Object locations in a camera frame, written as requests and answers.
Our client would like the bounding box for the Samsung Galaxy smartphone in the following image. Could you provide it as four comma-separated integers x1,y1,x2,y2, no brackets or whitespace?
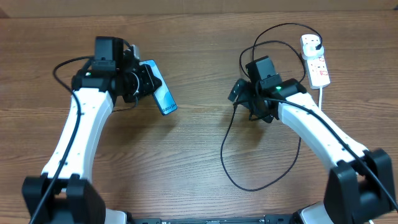
139,60,178,116

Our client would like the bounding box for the black USB charging cable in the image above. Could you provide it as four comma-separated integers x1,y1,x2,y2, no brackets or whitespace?
220,22,323,192

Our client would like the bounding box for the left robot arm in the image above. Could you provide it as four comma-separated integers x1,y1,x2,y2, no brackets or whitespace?
22,36,176,223

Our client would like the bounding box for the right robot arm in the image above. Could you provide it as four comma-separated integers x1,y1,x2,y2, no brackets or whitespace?
228,56,397,223

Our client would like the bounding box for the white USB charger plug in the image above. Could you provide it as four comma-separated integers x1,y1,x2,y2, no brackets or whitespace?
302,44,325,60

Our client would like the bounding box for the white power strip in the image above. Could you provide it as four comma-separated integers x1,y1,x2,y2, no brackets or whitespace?
300,34,330,89

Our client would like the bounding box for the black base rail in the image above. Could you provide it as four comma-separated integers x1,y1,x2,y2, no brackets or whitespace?
124,213,352,224

